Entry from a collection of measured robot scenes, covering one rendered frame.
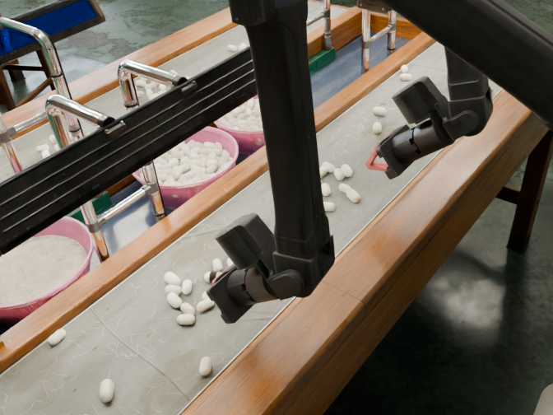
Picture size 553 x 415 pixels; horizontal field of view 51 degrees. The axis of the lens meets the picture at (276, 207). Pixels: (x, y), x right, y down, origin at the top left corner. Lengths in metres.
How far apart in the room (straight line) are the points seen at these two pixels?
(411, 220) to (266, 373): 0.45
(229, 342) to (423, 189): 0.54
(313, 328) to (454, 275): 1.25
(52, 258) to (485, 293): 1.45
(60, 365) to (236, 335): 0.30
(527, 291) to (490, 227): 0.34
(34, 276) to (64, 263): 0.06
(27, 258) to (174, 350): 0.44
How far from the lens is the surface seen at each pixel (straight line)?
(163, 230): 1.22
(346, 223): 1.22
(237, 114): 1.64
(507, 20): 0.56
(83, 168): 0.86
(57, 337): 1.10
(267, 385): 0.93
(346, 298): 1.03
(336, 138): 1.49
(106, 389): 0.99
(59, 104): 0.98
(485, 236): 2.37
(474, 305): 2.10
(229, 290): 0.89
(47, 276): 1.25
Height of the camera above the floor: 1.53
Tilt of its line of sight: 38 degrees down
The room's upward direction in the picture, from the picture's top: 5 degrees counter-clockwise
